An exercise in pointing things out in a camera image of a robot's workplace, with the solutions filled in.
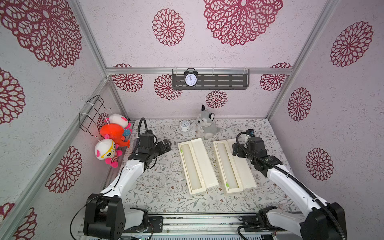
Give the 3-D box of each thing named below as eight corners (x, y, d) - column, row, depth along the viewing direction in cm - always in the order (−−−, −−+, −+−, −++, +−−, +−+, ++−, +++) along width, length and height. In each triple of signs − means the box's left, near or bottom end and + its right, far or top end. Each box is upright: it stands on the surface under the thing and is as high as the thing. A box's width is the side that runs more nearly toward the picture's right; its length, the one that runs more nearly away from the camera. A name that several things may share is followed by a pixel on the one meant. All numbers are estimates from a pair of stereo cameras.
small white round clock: (179, 131, 114) (178, 128, 111) (179, 123, 120) (179, 120, 117) (190, 131, 114) (190, 128, 111) (190, 123, 120) (190, 120, 117)
